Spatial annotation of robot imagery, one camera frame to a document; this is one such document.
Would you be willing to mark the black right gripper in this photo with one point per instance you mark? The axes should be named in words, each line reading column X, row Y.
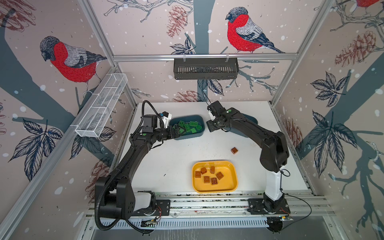
column 210, row 125

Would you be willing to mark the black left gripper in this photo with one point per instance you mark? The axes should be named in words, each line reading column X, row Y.
column 175, row 134

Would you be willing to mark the green two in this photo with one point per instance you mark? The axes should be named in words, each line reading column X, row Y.
column 187, row 127

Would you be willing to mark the long green lego brick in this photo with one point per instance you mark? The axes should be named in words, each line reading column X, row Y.
column 193, row 124

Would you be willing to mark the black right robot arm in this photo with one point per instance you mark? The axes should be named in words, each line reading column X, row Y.
column 273, row 156

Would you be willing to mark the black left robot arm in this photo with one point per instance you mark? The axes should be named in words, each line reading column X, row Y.
column 115, row 198

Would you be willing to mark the right dark teal bin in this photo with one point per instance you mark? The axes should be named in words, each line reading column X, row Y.
column 252, row 119

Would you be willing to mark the dark teal bin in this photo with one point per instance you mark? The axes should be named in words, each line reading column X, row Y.
column 187, row 119
column 252, row 119

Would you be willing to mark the left dark teal bin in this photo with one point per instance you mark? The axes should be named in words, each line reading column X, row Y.
column 187, row 119

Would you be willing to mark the brown lego brick far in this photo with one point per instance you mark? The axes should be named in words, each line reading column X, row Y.
column 234, row 150

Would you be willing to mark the yellow plastic tray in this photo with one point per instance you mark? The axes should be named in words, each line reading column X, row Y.
column 228, row 183

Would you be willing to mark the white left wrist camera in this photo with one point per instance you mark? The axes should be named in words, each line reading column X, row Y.
column 166, row 118

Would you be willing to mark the black hanging wire basket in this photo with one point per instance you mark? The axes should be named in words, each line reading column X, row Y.
column 206, row 68

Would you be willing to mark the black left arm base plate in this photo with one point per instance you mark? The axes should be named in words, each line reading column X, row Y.
column 159, row 209

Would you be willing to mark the white wire mesh shelf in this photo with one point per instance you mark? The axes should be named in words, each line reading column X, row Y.
column 99, row 112

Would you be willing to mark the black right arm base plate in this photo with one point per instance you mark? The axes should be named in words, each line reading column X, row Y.
column 268, row 207

